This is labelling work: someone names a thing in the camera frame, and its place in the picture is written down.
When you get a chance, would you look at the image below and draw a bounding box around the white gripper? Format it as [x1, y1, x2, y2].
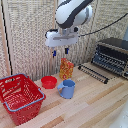
[44, 28, 80, 59]

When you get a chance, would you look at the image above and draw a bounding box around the orange mac and cheese carton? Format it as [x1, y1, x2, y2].
[59, 57, 75, 81]

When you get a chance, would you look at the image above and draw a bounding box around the red plastic bowl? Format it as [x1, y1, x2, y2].
[40, 75, 58, 90]

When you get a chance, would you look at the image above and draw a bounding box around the blue plastic mug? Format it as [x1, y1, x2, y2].
[56, 79, 77, 100]

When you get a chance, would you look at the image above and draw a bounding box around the black toaster oven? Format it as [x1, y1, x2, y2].
[90, 37, 128, 81]

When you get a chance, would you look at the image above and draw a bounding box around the red plastic shopping basket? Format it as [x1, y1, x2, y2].
[0, 73, 47, 127]

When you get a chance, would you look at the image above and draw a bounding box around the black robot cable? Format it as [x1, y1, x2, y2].
[79, 12, 128, 37]

